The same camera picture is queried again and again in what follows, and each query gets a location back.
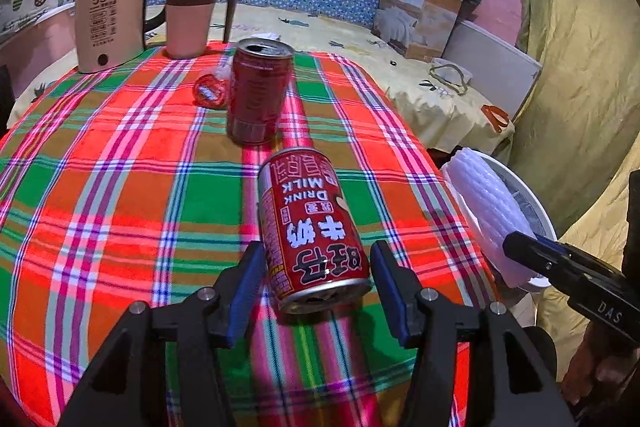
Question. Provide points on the pink mug with brown lid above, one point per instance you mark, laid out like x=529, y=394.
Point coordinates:
x=187, y=27

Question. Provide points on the red white snack wrapper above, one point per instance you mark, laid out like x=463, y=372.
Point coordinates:
x=210, y=89

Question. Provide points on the pink storage box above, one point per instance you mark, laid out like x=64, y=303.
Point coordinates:
x=50, y=37

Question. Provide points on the dark red drink can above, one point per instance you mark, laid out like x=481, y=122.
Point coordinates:
x=257, y=97

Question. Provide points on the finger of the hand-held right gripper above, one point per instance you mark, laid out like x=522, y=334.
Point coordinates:
x=550, y=244
x=535, y=254

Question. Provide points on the person's right hand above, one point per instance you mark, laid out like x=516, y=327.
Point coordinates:
x=595, y=367

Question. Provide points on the white board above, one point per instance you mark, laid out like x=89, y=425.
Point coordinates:
x=490, y=57

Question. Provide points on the yellow-green curtain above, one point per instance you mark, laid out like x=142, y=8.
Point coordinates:
x=575, y=32

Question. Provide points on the white bowl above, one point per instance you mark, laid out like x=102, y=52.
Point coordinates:
x=450, y=72

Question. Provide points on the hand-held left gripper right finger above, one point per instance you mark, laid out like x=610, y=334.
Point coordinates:
x=392, y=297

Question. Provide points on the white trash bin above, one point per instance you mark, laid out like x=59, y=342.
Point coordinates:
x=505, y=169

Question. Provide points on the cream thermos box 55 degrees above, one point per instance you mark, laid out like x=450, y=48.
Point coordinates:
x=110, y=32

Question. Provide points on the cardboard quilt box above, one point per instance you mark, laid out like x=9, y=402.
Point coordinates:
x=415, y=17

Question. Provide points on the red can with white print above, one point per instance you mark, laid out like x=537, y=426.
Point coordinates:
x=310, y=232

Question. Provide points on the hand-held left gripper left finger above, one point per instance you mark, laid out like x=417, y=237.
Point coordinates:
x=242, y=302

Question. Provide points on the yellow bed sheet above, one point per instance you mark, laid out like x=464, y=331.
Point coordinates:
x=350, y=37

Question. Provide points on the white foam fruit net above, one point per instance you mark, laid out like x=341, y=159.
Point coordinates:
x=485, y=207

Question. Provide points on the clear plastic bin liner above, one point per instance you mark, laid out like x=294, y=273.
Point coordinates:
x=527, y=212

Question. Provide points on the plaid tablecloth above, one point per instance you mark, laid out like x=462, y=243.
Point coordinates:
x=125, y=207

